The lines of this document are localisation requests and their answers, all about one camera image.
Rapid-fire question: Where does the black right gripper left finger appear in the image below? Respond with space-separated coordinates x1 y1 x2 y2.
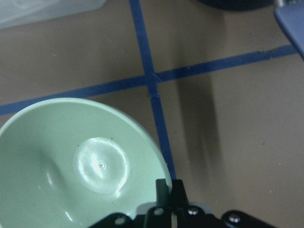
156 179 169 207

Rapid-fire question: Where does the green bowl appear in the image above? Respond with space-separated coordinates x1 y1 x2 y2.
0 98 172 228

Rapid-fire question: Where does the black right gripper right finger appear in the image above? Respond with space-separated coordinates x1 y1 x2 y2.
171 180 189 209

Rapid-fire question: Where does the dark blue saucepan with lid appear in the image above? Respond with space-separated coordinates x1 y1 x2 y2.
201 0 304 57

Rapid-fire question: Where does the clear plastic food container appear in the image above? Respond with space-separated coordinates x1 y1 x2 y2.
0 0 106 29

